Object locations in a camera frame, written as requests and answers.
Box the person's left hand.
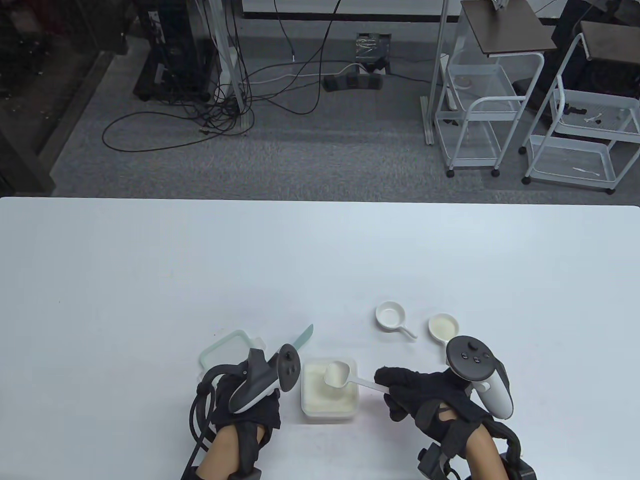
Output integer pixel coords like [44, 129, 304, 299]
[212, 387, 282, 433]

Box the person's right hand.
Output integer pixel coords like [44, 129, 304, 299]
[374, 366, 508, 442]

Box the white sugar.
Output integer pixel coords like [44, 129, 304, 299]
[304, 361, 357, 411]

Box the clear plastic sugar container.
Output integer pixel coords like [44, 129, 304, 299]
[301, 357, 360, 424]

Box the clear container lid green rim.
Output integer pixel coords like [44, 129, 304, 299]
[199, 329, 269, 375]

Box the white coffee spoon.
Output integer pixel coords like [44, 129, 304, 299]
[324, 363, 393, 392]

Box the mint green dessert spatula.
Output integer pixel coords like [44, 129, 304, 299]
[292, 324, 315, 354]

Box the person's left forearm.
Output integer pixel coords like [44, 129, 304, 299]
[196, 424, 267, 479]

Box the person's right forearm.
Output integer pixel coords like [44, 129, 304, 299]
[464, 424, 510, 480]

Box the white round measuring scoop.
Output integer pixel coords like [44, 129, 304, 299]
[375, 301, 419, 340]
[428, 313, 460, 352]

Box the grey white VR controller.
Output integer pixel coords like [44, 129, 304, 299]
[229, 343, 303, 415]
[445, 335, 514, 420]

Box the black glove sensor box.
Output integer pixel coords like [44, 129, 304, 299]
[417, 446, 452, 480]

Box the black foot pedal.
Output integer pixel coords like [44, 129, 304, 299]
[322, 72, 385, 94]

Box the black floor outlet box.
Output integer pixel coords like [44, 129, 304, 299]
[356, 33, 392, 72]

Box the black equipment rack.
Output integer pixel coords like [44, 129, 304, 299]
[132, 0, 222, 104]

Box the white cart with brown top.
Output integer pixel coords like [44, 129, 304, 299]
[520, 21, 640, 196]
[433, 0, 559, 179]

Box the white desk with black edge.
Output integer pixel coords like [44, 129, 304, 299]
[241, 0, 462, 24]

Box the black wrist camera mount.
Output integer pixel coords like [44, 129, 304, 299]
[181, 467, 263, 480]
[500, 450, 539, 480]

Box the black glove cable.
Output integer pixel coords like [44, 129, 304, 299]
[181, 364, 247, 480]

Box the silver aluminium frame post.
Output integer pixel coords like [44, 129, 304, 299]
[421, 0, 452, 146]
[197, 0, 256, 135]

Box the bundle of black cables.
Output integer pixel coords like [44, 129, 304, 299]
[102, 0, 346, 153]

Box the white floor cable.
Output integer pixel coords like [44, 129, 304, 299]
[247, 62, 362, 86]

